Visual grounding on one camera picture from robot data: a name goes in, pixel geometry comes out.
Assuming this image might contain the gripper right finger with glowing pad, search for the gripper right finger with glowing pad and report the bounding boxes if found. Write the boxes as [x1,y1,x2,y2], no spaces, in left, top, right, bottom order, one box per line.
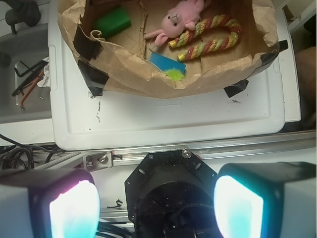
[213,162,317,238]

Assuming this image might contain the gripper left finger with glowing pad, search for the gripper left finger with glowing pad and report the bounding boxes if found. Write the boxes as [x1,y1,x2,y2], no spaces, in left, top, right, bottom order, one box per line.
[0,169,100,238]

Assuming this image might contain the pink plush bunny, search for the pink plush bunny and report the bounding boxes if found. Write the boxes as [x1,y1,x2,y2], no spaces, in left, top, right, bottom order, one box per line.
[144,0,204,47]

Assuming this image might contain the white plastic bin lid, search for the white plastic bin lid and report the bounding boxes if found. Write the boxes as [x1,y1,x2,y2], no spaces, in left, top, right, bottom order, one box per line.
[48,0,285,150]

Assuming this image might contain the grey plastic tray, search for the grey plastic tray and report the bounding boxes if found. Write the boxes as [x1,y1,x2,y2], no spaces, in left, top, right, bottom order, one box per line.
[0,24,51,123]

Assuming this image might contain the black tape bottom right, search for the black tape bottom right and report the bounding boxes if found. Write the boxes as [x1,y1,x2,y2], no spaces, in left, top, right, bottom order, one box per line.
[224,79,249,98]

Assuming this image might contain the black tape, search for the black tape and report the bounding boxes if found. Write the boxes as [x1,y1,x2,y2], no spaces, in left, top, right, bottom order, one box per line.
[77,60,109,96]
[73,25,103,61]
[224,79,249,98]

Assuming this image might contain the crumpled white paper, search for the crumpled white paper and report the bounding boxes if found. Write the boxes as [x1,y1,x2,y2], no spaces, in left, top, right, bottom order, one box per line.
[37,57,51,88]

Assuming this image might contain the black tape left lower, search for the black tape left lower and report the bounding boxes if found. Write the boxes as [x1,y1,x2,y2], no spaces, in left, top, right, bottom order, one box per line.
[77,60,109,96]

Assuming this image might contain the orange hex key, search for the orange hex key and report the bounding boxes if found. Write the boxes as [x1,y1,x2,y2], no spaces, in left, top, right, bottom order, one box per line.
[19,69,44,111]

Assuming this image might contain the black hex keys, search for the black hex keys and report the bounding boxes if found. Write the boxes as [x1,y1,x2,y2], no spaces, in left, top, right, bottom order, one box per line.
[11,60,47,96]

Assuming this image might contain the black tape right corner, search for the black tape right corner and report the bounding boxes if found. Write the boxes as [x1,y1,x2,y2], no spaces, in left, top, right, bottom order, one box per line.
[251,40,289,76]

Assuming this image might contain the black tape left upper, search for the black tape left upper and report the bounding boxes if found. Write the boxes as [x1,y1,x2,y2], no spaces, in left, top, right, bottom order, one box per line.
[73,25,103,61]

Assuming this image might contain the blue sponge with green fluff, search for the blue sponge with green fluff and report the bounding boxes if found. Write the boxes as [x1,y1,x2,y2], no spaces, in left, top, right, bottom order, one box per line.
[150,53,186,81]

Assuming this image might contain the black chair base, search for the black chair base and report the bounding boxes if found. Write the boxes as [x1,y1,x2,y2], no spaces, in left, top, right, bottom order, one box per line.
[2,0,41,35]

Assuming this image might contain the green cylinder block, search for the green cylinder block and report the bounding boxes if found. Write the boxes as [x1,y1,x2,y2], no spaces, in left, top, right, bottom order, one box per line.
[92,6,131,38]

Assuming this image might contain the metal corner bracket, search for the metal corner bracket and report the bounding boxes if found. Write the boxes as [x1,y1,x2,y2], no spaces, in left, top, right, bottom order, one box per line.
[83,151,113,172]

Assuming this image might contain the black cables bundle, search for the black cables bundle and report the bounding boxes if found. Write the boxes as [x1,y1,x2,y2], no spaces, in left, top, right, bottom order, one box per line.
[0,133,82,172]

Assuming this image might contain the aluminium extrusion rail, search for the aluminium extrusion rail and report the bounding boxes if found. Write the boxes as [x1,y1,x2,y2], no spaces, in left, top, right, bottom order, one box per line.
[37,130,317,170]

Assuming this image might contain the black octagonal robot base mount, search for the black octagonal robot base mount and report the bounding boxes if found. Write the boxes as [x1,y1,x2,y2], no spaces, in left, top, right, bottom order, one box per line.
[124,150,222,238]

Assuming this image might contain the multicolour twisted rope toy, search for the multicolour twisted rope toy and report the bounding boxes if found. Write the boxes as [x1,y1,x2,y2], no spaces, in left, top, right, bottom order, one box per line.
[168,14,243,62]

